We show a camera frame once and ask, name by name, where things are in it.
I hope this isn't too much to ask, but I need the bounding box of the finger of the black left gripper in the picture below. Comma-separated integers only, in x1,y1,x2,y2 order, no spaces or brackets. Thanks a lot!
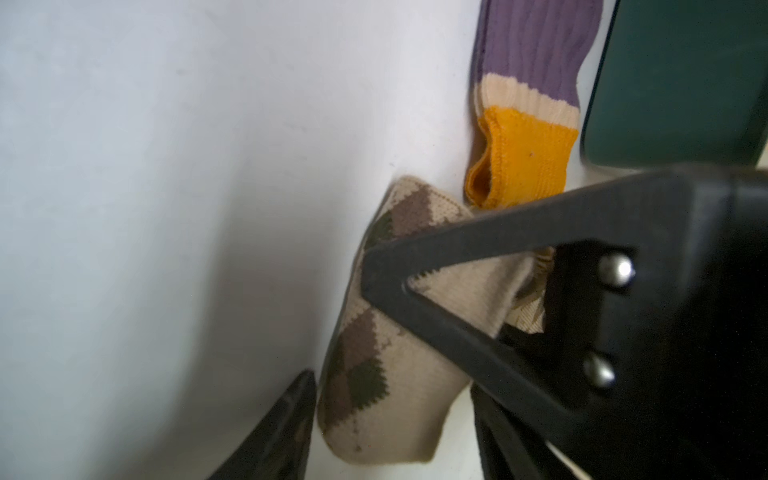
362,167,726,444

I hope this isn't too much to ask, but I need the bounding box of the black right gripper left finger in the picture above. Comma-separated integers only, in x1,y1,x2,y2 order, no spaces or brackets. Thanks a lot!
209,369,317,480

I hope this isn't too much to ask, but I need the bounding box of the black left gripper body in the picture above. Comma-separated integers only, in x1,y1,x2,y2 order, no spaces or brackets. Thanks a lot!
540,167,767,479

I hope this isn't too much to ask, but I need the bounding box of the beige argyle sock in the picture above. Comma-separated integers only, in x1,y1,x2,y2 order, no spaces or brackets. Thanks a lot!
316,175,556,466

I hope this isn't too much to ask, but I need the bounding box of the purple sock yellow cuff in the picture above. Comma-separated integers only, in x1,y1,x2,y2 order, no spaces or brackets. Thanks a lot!
464,0,603,209

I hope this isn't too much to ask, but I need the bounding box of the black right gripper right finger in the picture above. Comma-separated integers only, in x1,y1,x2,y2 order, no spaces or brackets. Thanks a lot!
470,385,576,479

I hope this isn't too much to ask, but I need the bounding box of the green plastic organizer tray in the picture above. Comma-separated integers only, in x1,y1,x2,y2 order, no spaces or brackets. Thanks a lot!
581,1,767,170

